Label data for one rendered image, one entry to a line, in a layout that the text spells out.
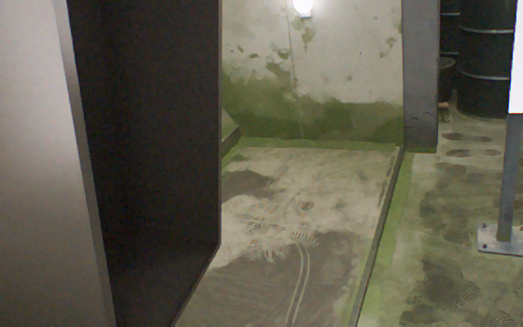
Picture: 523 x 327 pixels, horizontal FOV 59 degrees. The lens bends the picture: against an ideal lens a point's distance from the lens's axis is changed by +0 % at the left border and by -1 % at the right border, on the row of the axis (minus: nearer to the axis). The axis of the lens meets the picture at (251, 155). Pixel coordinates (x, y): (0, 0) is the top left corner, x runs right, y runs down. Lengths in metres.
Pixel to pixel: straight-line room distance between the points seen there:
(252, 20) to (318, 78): 0.54
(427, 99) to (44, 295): 2.30
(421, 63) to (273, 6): 0.91
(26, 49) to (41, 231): 0.33
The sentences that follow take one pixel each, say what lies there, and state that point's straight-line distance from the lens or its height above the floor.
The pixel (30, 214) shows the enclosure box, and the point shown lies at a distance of 0.87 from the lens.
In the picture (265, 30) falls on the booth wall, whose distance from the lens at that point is 2.90.
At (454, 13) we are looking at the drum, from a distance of 3.78.
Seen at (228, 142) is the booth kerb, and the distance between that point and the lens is 3.08.
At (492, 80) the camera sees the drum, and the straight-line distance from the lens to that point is 3.28.
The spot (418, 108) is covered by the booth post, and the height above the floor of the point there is 0.29.
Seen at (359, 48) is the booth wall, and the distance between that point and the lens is 2.77.
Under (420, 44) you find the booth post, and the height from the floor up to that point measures 0.66.
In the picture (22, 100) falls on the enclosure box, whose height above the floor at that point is 1.18.
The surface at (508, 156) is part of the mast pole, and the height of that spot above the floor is 0.42.
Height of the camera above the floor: 1.35
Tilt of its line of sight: 26 degrees down
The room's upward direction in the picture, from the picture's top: 10 degrees counter-clockwise
